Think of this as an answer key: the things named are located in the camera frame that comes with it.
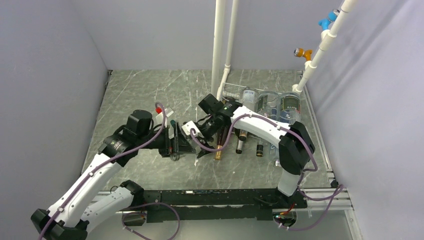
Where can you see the blue pipe nozzle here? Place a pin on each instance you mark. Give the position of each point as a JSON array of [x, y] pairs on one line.
[[331, 18]]

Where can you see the dark bottle black cap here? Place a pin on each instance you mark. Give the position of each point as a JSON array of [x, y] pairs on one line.
[[259, 149]]

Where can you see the aluminium frame rail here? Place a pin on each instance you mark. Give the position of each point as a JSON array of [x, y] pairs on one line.
[[319, 202]]

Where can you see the white wire wine rack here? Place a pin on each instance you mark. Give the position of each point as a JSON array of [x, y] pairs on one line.
[[233, 93]]

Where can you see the orange pipe nozzle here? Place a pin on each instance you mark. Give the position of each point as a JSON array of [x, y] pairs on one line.
[[301, 53]]

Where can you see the clear bottle white label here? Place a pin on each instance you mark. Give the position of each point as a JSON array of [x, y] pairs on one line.
[[249, 97]]

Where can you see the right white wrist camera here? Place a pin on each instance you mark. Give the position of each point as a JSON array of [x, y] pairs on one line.
[[191, 130]]

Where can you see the dark bottle gold foil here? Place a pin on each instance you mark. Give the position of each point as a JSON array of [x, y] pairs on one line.
[[218, 154]]

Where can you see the blue labelled water bottle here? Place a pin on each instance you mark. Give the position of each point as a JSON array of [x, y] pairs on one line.
[[274, 155]]

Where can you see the slanted white pipe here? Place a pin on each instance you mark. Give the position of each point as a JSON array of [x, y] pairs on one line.
[[327, 38]]

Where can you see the clear bottle dark green label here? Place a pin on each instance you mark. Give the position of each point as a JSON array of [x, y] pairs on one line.
[[290, 108]]

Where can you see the dark bottle grey foil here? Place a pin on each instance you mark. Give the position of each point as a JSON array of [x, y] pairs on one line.
[[242, 137]]

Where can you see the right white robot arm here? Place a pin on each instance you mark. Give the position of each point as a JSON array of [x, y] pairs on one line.
[[294, 145]]

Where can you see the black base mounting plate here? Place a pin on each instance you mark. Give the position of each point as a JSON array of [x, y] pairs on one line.
[[215, 204]]

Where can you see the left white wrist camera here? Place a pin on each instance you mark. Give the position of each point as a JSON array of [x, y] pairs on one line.
[[161, 115]]

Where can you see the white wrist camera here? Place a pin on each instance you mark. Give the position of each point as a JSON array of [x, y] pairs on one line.
[[191, 130], [161, 115]]

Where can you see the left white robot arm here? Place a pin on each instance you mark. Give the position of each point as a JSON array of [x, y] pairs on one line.
[[139, 132]]

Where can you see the thick white vertical pipe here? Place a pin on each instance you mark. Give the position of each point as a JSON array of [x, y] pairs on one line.
[[219, 19]]

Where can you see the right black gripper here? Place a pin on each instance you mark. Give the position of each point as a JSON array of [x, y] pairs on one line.
[[204, 136]]

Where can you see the clear bottle silver cap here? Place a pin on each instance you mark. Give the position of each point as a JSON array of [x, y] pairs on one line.
[[269, 104]]

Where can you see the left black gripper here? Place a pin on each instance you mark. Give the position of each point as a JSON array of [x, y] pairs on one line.
[[182, 145]]

